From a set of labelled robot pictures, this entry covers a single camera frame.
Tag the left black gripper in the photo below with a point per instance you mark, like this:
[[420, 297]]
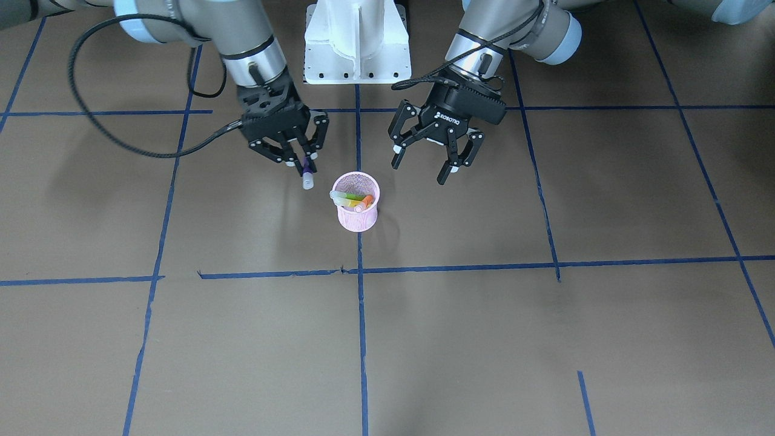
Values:
[[446, 117]]

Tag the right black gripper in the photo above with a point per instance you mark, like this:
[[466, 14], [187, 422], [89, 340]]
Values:
[[301, 134]]

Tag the purple marker pen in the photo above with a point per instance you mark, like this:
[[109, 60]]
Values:
[[308, 174]]

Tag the yellow highlighter pen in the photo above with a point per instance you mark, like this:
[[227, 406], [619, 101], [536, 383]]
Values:
[[335, 194]]

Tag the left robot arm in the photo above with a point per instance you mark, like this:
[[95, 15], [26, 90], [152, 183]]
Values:
[[546, 31]]

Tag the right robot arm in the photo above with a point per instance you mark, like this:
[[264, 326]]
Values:
[[249, 51]]

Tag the pink mesh pen holder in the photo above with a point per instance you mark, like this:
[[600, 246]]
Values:
[[358, 183]]

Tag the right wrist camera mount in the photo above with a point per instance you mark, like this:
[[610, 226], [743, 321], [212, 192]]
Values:
[[261, 101]]

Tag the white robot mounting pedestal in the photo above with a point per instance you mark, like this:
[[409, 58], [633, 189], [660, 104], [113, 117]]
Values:
[[357, 42]]

